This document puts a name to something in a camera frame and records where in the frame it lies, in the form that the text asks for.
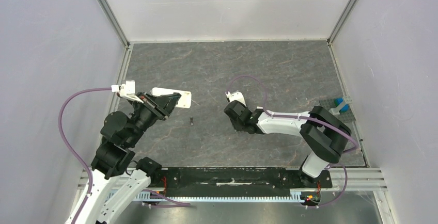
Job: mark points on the light blue toothed cable duct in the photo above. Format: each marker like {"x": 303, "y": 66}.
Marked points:
{"x": 293, "y": 197}

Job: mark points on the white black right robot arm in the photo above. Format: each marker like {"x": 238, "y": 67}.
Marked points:
{"x": 324, "y": 133}

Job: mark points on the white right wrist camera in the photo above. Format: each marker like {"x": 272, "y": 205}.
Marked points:
{"x": 235, "y": 96}

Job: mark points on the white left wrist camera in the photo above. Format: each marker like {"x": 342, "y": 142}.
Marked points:
{"x": 127, "y": 91}

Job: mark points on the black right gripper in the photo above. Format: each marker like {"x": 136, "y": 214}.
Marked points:
{"x": 231, "y": 113}

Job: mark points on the grey lego baseplate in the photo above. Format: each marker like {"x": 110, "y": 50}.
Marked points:
{"x": 345, "y": 117}

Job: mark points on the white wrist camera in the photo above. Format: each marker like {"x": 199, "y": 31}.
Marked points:
{"x": 127, "y": 91}
{"x": 235, "y": 96}

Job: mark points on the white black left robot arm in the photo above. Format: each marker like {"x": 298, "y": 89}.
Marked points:
{"x": 120, "y": 133}

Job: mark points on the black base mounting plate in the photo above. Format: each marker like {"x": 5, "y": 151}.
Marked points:
{"x": 235, "y": 181}

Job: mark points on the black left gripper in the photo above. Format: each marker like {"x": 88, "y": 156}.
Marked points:
{"x": 165, "y": 105}

